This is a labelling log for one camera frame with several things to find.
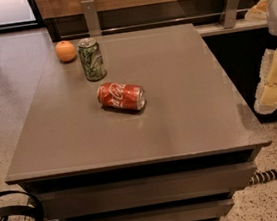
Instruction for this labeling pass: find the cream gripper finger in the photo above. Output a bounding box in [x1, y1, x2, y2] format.
[254, 48, 277, 115]
[245, 0, 269, 21]

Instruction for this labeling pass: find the red coke can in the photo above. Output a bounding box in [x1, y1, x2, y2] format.
[97, 82, 146, 111]

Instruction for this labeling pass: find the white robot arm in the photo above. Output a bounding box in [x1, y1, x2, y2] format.
[245, 0, 277, 115]

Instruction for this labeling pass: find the green soda can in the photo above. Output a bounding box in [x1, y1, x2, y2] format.
[77, 38, 107, 82]

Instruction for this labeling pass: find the grey side counter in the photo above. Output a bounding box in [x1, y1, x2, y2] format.
[195, 19, 268, 37]

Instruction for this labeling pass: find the white power strip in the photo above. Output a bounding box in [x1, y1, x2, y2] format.
[248, 169, 277, 185]

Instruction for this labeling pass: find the grey drawer cabinet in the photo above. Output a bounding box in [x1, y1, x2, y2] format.
[6, 25, 271, 221]

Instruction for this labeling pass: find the orange fruit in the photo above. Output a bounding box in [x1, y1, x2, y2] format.
[55, 41, 76, 62]

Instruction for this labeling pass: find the right metal bracket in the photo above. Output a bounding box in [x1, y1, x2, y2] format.
[219, 0, 240, 28]

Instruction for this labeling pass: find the metal bracket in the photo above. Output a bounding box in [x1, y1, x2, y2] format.
[219, 0, 240, 28]
[81, 0, 102, 37]

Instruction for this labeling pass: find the left metal bracket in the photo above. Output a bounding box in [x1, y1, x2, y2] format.
[81, 0, 102, 37]

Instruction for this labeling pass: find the horizontal metal rail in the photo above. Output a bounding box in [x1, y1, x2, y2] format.
[58, 7, 251, 39]

